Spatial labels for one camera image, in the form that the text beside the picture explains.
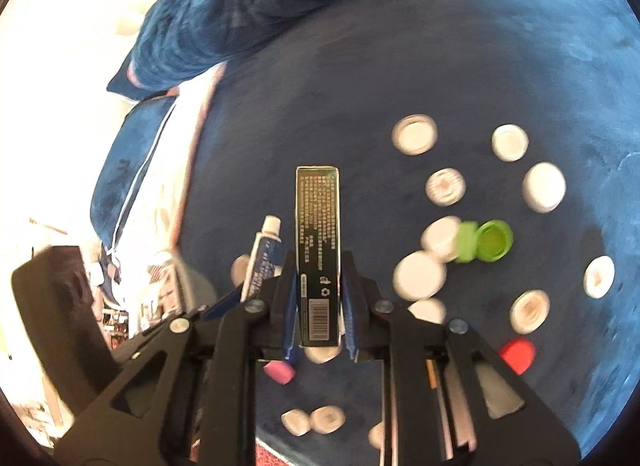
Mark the small white blue tube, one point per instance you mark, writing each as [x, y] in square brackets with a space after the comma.
[262, 261]

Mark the red bottle cap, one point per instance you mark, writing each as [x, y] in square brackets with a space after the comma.
[517, 353]

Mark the metal mesh basket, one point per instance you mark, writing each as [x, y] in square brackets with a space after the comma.
[197, 288]

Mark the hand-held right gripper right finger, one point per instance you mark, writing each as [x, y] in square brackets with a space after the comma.
[350, 316]

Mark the scattered white bottle caps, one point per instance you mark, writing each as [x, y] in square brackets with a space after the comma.
[414, 134]

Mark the blue pillow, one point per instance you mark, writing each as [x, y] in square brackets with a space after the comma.
[125, 165]

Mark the dark green medicine box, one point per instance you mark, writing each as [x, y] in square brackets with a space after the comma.
[317, 246]

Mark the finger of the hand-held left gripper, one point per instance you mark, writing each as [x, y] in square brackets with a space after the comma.
[222, 303]

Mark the blue velvet quilt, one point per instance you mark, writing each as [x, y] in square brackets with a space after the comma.
[250, 5]

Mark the pale pink bed sheet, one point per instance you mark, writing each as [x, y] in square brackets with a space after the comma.
[170, 196]

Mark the pink bottle cap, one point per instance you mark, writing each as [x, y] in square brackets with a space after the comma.
[280, 371]

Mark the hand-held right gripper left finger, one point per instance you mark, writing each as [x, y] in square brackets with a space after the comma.
[290, 316]

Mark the green bottle cap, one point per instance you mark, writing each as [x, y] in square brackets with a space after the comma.
[465, 243]
[495, 241]

